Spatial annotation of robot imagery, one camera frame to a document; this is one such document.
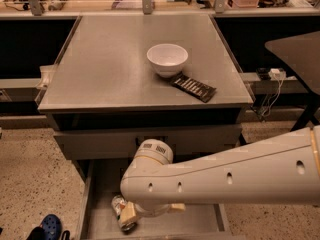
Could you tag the closed grey top drawer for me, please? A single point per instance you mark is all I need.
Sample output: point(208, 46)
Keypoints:
point(123, 143)

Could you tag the open grey middle drawer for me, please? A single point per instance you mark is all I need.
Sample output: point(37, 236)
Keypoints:
point(98, 222)

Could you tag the dark side table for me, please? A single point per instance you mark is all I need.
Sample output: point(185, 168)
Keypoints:
point(301, 54)

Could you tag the green 7up can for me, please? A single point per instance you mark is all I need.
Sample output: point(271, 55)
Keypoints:
point(118, 203)

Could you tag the dark striped snack packet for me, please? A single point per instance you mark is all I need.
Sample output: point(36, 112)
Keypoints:
point(193, 87)

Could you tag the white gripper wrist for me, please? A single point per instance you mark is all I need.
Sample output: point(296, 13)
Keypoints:
point(154, 211)

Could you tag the white ceramic bowl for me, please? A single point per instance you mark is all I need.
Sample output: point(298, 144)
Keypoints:
point(167, 59)

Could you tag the white power adapter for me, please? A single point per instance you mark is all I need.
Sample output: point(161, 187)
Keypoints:
point(277, 73)

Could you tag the grey metal drawer cabinet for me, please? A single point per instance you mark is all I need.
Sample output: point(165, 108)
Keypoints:
point(105, 81)

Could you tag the blue croc shoe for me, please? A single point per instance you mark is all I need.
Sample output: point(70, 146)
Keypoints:
point(52, 227)

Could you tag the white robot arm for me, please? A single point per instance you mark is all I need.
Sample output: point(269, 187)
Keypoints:
point(281, 170)

